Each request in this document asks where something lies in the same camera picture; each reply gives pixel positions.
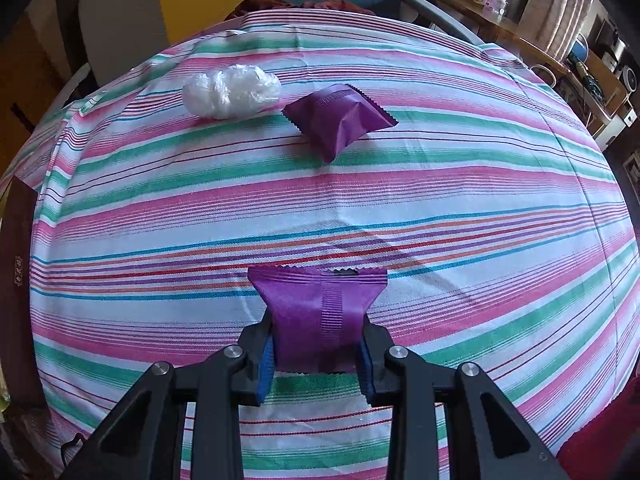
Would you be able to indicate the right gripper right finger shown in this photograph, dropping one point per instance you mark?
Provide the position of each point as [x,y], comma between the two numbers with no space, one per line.
[487,437]

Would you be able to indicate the pink patterned curtain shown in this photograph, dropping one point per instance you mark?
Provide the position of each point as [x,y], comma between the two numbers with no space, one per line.
[553,25]

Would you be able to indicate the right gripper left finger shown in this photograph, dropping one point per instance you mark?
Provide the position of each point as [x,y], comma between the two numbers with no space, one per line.
[142,436]

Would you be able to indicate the purple snack packet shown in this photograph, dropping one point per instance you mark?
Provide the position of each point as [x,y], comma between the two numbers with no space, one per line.
[317,314]
[335,117]

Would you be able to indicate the dark red cloth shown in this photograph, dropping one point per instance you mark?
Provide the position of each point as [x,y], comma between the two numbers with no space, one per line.
[249,6]

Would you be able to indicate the striped bed sheet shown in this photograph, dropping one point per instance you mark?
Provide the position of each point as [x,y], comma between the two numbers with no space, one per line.
[504,233]

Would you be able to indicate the gold tin box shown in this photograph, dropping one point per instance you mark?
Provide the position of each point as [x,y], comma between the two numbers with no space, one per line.
[18,361]

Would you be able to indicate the wooden side desk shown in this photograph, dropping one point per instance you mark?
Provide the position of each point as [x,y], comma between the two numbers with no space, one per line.
[606,120]

